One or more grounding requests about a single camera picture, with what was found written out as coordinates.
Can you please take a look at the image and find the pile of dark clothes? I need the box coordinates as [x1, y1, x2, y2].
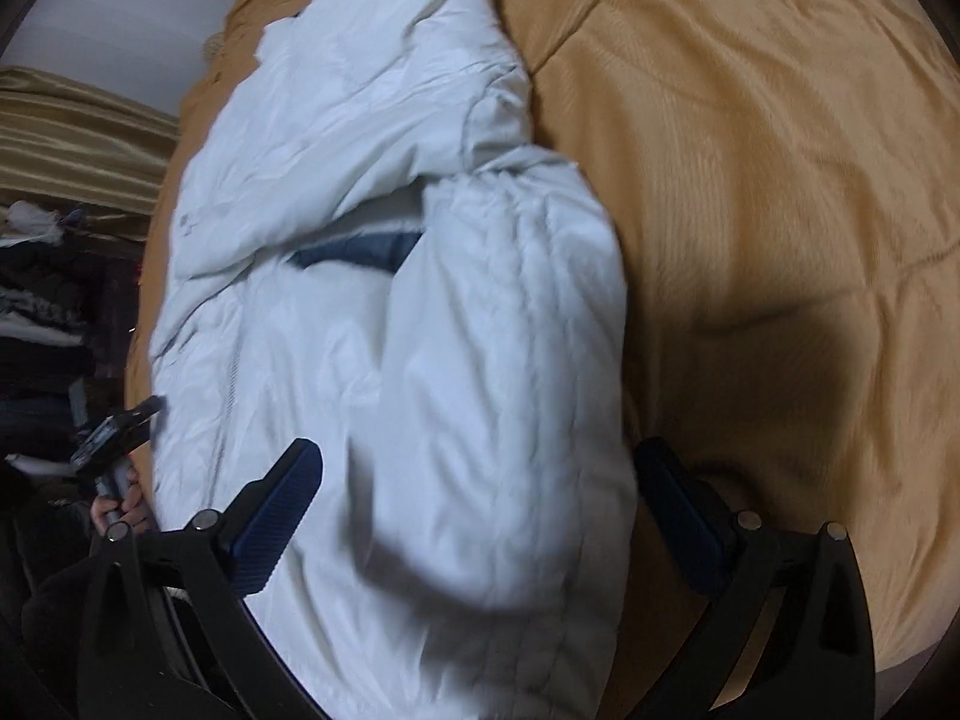
[0, 236, 145, 410]

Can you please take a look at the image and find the white down jacket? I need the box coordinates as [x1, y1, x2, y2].
[146, 0, 638, 720]

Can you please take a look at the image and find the tan quilted blanket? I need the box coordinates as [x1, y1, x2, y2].
[124, 0, 960, 720]

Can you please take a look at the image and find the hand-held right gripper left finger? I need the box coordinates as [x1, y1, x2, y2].
[79, 438, 332, 720]

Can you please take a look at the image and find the gold curtain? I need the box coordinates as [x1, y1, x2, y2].
[0, 66, 181, 241]

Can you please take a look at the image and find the white cloth on rack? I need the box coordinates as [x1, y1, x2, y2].
[6, 200, 62, 242]

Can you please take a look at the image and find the person's left hand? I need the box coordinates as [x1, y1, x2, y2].
[90, 465, 155, 537]

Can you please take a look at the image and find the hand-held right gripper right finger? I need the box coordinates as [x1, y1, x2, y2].
[634, 435, 876, 720]

